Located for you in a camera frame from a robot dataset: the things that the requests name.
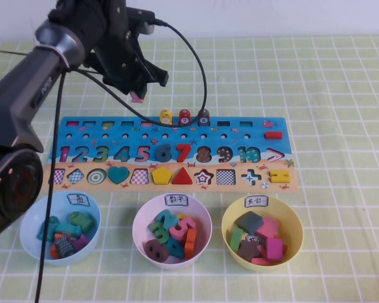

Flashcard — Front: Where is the brown wooden flower piece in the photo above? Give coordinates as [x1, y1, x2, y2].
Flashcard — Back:
[238, 239, 262, 262]

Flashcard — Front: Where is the yellow wooden equals sign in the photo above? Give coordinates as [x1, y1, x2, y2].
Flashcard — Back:
[269, 170, 291, 184]

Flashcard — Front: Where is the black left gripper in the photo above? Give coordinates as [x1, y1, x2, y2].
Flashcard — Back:
[91, 0, 169, 99]

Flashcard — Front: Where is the paper label on pink bowl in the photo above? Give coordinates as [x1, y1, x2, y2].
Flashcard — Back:
[165, 194, 189, 208]

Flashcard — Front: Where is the orange wooden number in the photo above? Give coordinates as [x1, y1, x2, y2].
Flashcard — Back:
[184, 229, 198, 259]

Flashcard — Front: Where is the dark blue wooden number six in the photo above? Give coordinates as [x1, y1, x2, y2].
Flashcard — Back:
[155, 144, 176, 164]

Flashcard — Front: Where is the red wooden triangle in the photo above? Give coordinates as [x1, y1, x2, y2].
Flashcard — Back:
[172, 167, 194, 186]

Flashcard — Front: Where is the teal striped wooden fish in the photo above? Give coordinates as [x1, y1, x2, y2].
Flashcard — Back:
[36, 216, 58, 241]

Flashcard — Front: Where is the coral red wooden shape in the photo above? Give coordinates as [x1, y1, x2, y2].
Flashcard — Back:
[251, 244, 287, 266]

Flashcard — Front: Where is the orange wooden fish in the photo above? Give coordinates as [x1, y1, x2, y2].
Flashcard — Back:
[49, 233, 66, 259]

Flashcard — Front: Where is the pink wooden square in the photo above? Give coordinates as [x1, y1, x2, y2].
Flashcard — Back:
[255, 217, 280, 240]

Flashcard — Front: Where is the teal wooden number two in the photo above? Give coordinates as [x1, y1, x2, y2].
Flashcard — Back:
[154, 210, 177, 231]

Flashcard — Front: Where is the teal wooden number four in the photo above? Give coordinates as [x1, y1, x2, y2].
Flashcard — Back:
[165, 236, 187, 259]

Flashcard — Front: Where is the brown wooden number eight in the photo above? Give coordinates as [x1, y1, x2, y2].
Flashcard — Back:
[144, 239, 171, 263]

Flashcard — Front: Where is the pale pink plastic bowl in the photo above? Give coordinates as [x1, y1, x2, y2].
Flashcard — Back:
[132, 193, 213, 270]

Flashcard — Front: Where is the purple wooden fish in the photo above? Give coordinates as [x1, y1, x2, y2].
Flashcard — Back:
[72, 234, 91, 252]

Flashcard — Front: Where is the plain teal wooden fish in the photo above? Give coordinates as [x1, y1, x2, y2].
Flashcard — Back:
[55, 222, 82, 238]

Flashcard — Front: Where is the pink wooden number five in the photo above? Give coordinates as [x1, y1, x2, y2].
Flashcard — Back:
[169, 217, 197, 242]

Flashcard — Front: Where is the teal wooden heart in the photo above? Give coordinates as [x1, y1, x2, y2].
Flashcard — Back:
[107, 166, 130, 185]

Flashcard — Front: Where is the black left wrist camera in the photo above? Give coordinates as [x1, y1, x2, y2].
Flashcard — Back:
[126, 8, 156, 36]

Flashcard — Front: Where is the paper label on yellow bowl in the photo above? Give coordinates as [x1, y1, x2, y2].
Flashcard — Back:
[244, 196, 268, 208]

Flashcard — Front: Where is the red wooden number seven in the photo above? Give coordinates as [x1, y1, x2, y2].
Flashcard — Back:
[176, 143, 192, 163]

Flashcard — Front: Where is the blue sea-themed wooden puzzle board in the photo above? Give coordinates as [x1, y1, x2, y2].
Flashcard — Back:
[39, 116, 299, 193]

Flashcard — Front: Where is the hanging black arm cable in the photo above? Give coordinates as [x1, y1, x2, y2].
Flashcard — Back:
[33, 68, 67, 303]

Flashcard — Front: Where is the yellow wooden fish piece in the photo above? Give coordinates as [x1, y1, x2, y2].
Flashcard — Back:
[159, 109, 173, 128]

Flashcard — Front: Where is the red wooden fish piece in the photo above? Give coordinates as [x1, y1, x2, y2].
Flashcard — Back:
[178, 109, 191, 128]

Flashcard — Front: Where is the green wooden number three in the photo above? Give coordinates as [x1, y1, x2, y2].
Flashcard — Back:
[148, 221, 170, 241]

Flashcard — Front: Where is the paper label on blue bowl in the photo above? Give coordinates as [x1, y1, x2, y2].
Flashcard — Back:
[66, 193, 91, 208]

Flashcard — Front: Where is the dark grey wooden fish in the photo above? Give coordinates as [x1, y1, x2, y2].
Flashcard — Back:
[55, 236, 76, 258]

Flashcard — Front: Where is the yellow wooden pentagon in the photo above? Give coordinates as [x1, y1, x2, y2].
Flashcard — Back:
[151, 167, 173, 186]

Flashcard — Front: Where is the dark grey wooden square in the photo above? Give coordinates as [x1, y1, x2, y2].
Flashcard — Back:
[236, 211, 265, 233]

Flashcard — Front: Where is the yellow plastic bowl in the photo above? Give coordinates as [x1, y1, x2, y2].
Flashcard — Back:
[221, 194, 304, 272]

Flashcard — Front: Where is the light blue plastic bowl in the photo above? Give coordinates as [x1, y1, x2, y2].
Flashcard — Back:
[20, 190, 101, 266]

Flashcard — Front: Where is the magenta wooden block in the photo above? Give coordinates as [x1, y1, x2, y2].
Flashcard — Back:
[265, 237, 284, 261]

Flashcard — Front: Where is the green checked tablecloth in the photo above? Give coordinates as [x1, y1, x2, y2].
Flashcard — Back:
[0, 34, 379, 303]

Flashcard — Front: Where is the looping black camera cable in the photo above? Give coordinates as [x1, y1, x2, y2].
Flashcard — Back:
[71, 18, 208, 128]

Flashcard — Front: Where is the brown wooden fish piece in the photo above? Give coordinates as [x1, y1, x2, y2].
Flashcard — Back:
[198, 109, 211, 128]

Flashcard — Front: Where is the green wooden shape piece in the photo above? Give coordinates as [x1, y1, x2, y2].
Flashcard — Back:
[229, 227, 244, 252]

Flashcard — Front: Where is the green wooden fish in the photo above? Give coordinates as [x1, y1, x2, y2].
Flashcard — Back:
[69, 211, 94, 233]

